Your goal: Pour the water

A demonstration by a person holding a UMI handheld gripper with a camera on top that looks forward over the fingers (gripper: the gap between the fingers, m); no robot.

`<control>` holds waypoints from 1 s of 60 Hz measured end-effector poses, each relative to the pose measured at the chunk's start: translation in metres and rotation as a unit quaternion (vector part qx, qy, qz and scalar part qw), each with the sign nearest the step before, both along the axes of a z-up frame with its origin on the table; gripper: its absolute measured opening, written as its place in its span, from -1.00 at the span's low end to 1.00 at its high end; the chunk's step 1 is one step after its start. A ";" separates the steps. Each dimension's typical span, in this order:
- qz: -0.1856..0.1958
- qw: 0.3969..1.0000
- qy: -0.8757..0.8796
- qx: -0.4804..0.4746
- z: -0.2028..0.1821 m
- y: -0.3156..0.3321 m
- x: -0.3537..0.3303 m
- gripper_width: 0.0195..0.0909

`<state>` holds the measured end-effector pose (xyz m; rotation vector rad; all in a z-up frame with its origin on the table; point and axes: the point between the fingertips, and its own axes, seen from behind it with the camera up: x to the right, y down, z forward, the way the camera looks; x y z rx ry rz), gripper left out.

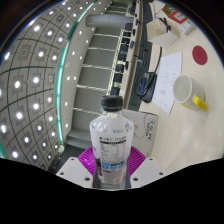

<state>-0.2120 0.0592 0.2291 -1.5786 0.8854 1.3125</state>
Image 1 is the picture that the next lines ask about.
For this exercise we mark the white remote control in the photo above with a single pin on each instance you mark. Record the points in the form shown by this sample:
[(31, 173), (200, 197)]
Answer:
[(188, 27)]

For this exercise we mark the black desk phone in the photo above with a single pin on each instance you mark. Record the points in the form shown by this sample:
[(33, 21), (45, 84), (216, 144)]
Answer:
[(148, 87)]

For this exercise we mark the beige divided open box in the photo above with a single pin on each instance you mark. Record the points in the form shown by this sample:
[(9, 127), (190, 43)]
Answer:
[(160, 35)]

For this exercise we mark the white printed paper sheet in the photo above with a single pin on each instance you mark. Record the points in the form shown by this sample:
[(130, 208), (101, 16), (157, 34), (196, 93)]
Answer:
[(168, 83)]

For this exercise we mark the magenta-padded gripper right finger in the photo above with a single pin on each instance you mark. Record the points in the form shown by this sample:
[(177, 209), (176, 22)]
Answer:
[(138, 160)]

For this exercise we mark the clear black-capped drink bottle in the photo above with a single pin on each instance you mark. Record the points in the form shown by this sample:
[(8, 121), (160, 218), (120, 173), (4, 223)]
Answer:
[(111, 140)]

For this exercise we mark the long curved conference desk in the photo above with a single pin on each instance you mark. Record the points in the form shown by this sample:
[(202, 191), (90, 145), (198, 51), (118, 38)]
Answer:
[(138, 53)]

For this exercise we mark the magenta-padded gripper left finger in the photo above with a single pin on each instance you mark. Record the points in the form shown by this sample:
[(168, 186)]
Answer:
[(85, 159)]

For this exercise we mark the black tool in beige box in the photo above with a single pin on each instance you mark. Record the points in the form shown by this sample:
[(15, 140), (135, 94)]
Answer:
[(165, 24)]

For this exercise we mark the flat round red coaster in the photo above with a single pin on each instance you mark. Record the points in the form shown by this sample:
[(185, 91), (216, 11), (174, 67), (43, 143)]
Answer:
[(200, 55)]

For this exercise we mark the group of ceiling lights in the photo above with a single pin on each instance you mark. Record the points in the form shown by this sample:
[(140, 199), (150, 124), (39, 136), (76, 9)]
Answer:
[(36, 80)]

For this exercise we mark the row of black office chairs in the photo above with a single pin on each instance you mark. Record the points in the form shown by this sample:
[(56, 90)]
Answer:
[(120, 68)]

